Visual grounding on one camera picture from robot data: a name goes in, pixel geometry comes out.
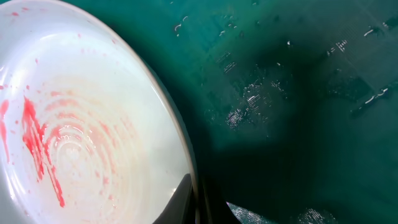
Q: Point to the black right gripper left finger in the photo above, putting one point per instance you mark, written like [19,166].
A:
[181,207]

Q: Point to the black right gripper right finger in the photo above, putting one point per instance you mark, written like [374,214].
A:
[213,207]

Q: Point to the blue plastic tray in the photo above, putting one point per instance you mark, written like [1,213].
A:
[290,105]

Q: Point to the light blue plate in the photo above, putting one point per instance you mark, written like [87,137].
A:
[88,132]

